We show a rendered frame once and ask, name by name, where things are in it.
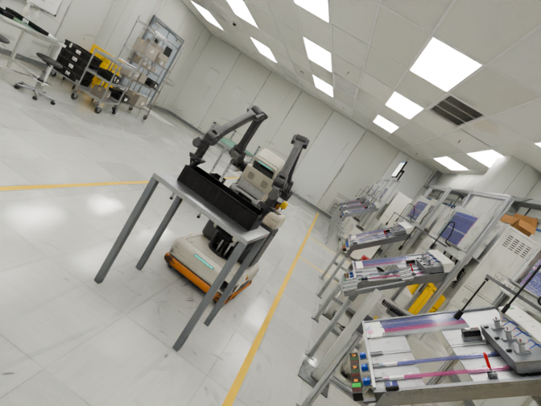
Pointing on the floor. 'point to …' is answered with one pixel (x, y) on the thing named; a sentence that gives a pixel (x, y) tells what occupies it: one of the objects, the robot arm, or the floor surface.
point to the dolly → (76, 64)
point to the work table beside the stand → (164, 230)
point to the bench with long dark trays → (21, 42)
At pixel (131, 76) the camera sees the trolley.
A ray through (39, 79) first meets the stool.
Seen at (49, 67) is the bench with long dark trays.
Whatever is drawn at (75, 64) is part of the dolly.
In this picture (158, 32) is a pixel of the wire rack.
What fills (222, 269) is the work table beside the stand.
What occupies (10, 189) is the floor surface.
